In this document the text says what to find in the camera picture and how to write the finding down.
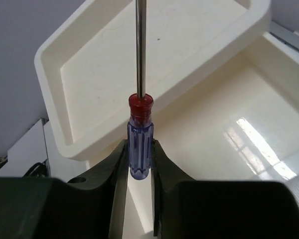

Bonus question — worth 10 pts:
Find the blue red handle screwdriver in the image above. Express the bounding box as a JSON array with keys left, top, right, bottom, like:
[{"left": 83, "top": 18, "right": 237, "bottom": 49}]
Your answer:
[{"left": 127, "top": 0, "right": 154, "bottom": 180}]

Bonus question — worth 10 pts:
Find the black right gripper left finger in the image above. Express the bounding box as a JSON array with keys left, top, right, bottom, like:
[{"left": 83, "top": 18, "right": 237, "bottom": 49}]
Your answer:
[{"left": 0, "top": 140, "right": 129, "bottom": 239}]

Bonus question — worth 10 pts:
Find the white drawer cabinet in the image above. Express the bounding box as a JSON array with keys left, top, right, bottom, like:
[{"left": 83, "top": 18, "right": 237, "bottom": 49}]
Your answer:
[{"left": 34, "top": 0, "right": 271, "bottom": 161}]

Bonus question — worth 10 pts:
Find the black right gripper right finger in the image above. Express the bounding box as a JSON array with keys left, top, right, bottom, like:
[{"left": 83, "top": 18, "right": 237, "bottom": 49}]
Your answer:
[{"left": 151, "top": 140, "right": 299, "bottom": 239}]

